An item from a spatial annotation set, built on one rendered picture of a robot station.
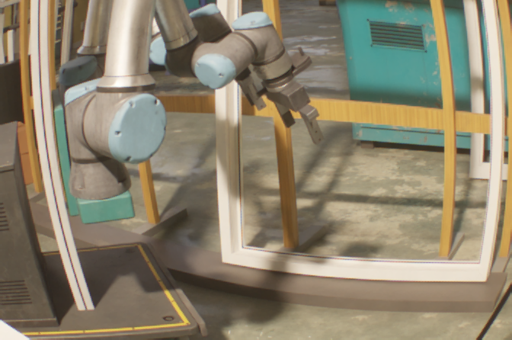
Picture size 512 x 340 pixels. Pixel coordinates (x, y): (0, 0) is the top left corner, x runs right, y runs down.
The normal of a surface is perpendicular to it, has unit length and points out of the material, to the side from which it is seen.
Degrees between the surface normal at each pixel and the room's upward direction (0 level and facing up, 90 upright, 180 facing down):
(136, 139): 95
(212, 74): 114
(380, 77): 90
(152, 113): 95
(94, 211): 90
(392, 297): 0
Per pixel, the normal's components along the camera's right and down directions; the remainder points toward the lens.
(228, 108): 0.87, 0.07
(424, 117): -0.49, 0.28
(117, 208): 0.34, 0.23
